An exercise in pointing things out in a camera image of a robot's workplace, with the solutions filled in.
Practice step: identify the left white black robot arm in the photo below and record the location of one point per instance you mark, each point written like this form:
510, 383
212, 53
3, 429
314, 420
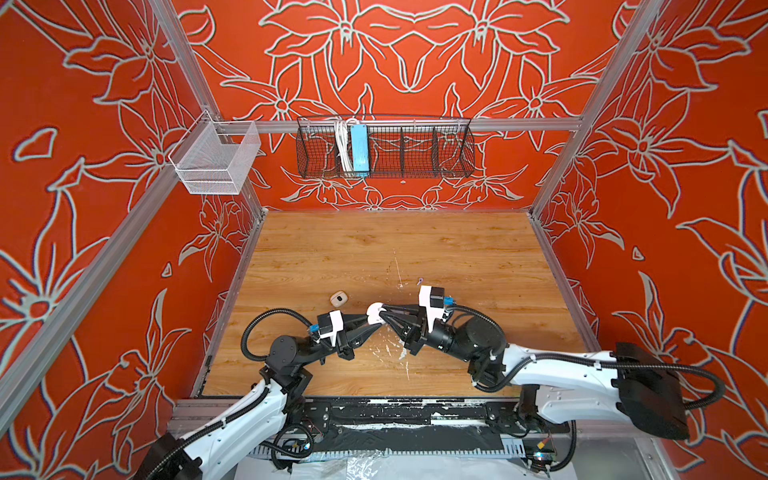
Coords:
267, 416

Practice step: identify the light blue power strip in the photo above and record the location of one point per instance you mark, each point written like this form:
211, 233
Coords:
360, 149

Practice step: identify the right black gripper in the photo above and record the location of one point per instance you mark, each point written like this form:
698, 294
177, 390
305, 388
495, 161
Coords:
413, 339

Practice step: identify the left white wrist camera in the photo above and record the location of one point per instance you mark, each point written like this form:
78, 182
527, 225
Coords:
328, 327

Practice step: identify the white round charging case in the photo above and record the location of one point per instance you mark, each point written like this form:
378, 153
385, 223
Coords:
374, 312

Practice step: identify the clear plastic wall bin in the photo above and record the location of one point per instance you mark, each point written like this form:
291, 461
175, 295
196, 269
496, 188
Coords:
207, 162

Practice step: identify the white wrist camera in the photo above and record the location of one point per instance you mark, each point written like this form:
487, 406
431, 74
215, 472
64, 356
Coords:
328, 327
435, 303

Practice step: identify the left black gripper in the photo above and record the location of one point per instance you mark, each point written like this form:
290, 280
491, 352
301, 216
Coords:
347, 342

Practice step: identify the black wire wall basket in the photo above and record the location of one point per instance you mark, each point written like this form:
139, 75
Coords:
400, 147

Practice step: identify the cream earbud charging case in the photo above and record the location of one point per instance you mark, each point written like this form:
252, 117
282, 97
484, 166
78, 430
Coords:
339, 299

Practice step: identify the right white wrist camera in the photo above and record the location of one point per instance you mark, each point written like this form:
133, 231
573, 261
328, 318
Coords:
435, 303

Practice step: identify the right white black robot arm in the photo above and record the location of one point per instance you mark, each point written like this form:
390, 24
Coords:
625, 384

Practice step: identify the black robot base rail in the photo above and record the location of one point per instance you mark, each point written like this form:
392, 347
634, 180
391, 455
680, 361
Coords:
342, 427

